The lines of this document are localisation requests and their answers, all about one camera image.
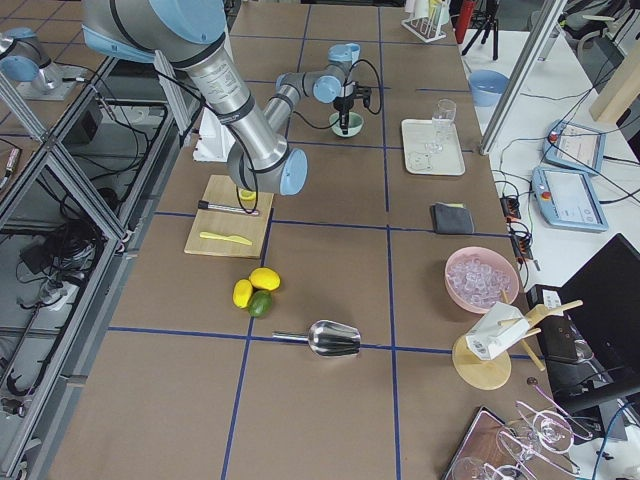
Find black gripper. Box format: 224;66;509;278
333;95;354;134

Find green ceramic bowl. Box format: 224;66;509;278
329;111;364;138

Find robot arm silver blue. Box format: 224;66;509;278
82;1;360;196

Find blue bowl with fork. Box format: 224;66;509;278
468;69;509;107

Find pink bowl with ice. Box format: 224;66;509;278
444;246;520;314

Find steel ice scoop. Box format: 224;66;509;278
272;319;361;357

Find cream bear tray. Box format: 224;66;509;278
401;119;465;176

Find clear wine glass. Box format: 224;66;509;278
426;98;457;154

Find lemon half slice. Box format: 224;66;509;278
238;189;257;202

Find grey folded cloth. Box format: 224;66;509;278
430;202;475;235

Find yellow plastic knife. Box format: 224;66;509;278
199;231;253;246

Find red cylinder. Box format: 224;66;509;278
454;0;476;45

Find wooden cutting board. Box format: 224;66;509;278
184;175;274;258

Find yellow lemon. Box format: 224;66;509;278
232;279;254;309
249;267;281;291

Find green avocado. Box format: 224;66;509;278
247;290;273;318

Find teach pendant tablet far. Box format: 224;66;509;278
542;120;606;175

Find teach pendant tablet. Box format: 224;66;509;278
542;120;606;175
531;166;609;233

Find teach pendant tablet near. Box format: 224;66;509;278
531;166;609;233

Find white carton on stand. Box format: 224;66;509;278
465;302;530;361

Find black laptop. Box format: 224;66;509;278
527;233;639;413

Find white wire cup rack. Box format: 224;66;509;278
401;0;450;43

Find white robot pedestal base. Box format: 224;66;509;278
193;109;235;163

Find black tripod handle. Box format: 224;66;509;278
461;0;500;61

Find aluminium frame post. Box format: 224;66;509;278
479;0;567;155

